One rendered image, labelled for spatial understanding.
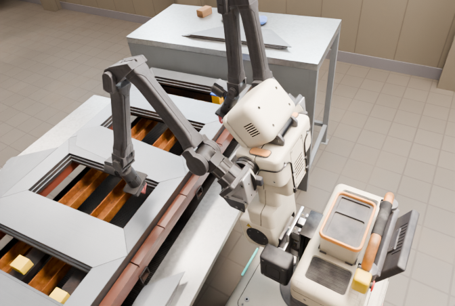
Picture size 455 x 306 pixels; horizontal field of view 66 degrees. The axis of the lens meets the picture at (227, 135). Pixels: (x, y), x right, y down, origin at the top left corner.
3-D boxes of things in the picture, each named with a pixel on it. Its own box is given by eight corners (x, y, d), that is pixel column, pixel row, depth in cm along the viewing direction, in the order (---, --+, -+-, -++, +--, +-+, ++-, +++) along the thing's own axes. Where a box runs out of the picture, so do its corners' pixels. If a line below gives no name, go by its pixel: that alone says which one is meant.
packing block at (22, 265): (13, 269, 142) (9, 265, 139) (24, 259, 145) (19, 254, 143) (24, 275, 140) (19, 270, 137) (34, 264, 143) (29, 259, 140)
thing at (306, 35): (127, 42, 241) (126, 36, 238) (174, 9, 280) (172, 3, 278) (317, 70, 191) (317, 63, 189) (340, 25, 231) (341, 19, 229)
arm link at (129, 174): (125, 176, 136) (133, 164, 139) (112, 170, 138) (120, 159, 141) (132, 184, 141) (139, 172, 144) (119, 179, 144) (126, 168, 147)
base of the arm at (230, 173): (233, 189, 107) (252, 164, 114) (214, 172, 106) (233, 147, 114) (221, 198, 114) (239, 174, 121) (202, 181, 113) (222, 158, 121)
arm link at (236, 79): (227, -5, 118) (243, -16, 125) (212, -7, 121) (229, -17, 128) (237, 101, 146) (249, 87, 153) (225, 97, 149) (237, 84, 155)
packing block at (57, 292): (50, 304, 130) (45, 298, 127) (60, 291, 133) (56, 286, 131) (62, 310, 128) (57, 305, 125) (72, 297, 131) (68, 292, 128)
